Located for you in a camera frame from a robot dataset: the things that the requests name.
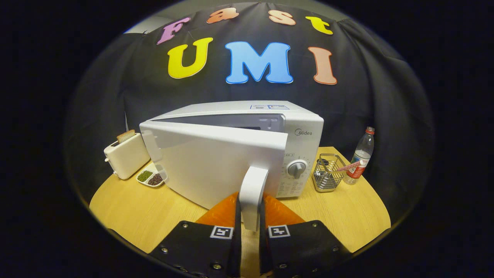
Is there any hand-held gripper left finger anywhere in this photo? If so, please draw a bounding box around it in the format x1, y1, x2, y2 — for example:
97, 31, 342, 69
149, 192, 242, 278

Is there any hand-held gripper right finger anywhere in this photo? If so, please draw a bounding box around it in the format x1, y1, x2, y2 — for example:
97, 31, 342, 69
259, 194, 353, 278

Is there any white toaster oven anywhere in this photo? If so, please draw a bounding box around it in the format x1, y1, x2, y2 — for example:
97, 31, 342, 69
139, 100, 325, 231

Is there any cream bread toaster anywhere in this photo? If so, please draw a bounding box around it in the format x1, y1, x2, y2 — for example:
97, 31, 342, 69
103, 132, 151, 180

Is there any white divided dish with beans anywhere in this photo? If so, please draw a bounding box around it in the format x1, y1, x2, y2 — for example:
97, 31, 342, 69
136, 164, 168, 188

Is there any red checkered stick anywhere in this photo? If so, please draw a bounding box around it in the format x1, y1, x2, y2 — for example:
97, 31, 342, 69
337, 160, 367, 172

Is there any clear plastic water bottle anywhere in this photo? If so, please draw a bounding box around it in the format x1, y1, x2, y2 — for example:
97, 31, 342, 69
343, 126, 376, 185

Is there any toasted bread slice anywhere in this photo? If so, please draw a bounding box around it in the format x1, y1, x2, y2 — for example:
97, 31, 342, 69
117, 129, 136, 144

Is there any metal wire basket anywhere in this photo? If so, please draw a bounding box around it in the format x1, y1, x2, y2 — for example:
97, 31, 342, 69
313, 153, 347, 193

